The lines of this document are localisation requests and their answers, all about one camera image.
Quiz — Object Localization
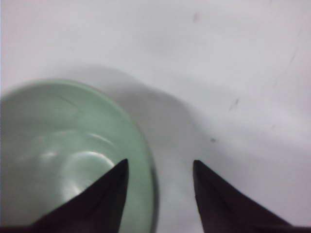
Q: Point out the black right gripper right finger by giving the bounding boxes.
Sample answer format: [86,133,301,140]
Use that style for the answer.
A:
[193,160,292,233]

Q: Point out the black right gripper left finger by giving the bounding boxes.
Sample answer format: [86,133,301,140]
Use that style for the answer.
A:
[29,158,129,233]

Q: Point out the light green plastic bowl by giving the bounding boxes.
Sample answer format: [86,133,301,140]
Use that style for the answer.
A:
[0,80,158,233]

